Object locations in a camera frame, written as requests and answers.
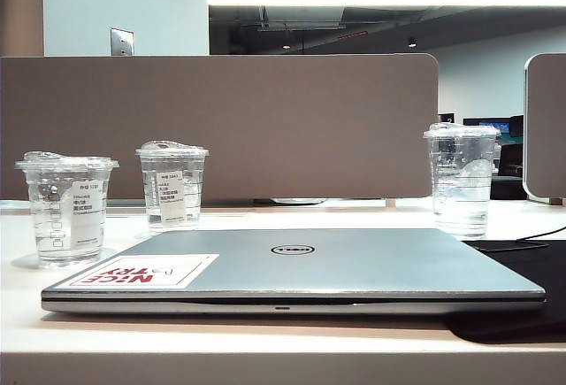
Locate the clear plastic cup 5781 label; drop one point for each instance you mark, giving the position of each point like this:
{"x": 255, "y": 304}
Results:
{"x": 48, "y": 225}

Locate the white ceiling strip light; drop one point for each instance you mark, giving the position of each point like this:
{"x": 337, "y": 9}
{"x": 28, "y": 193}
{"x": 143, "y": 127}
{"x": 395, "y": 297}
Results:
{"x": 354, "y": 0}

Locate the blue screen computer monitor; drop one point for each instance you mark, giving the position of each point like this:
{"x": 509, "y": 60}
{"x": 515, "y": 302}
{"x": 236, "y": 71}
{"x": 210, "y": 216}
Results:
{"x": 505, "y": 128}

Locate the small black computer monitor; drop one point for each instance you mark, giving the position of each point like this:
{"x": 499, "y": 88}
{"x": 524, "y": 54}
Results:
{"x": 446, "y": 118}

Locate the tall unlabelled clear plastic cup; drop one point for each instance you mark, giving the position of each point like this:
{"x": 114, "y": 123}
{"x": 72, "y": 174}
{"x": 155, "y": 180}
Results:
{"x": 460, "y": 199}

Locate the metal wall switch plate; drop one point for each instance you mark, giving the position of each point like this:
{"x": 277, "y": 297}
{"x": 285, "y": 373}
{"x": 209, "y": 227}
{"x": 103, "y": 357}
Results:
{"x": 121, "y": 42}

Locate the aluminium partition rail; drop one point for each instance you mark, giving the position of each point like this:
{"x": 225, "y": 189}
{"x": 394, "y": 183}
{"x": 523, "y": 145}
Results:
{"x": 132, "y": 202}

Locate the black office chair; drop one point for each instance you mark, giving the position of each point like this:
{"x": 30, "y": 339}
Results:
{"x": 508, "y": 186}

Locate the brown partition with white edge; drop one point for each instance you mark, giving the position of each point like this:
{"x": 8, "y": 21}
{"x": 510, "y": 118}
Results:
{"x": 550, "y": 128}

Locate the wide brown desk partition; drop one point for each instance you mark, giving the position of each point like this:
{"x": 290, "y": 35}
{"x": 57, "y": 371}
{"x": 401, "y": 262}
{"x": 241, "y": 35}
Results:
{"x": 265, "y": 128}

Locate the black mouse pad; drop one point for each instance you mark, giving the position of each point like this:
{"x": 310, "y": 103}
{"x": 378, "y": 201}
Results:
{"x": 530, "y": 327}

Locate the clear plastic cup 5843 label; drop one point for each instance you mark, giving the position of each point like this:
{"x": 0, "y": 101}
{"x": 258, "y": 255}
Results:
{"x": 150, "y": 190}

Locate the silver Dell laptop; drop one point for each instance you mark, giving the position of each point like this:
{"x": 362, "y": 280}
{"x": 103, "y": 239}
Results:
{"x": 354, "y": 270}

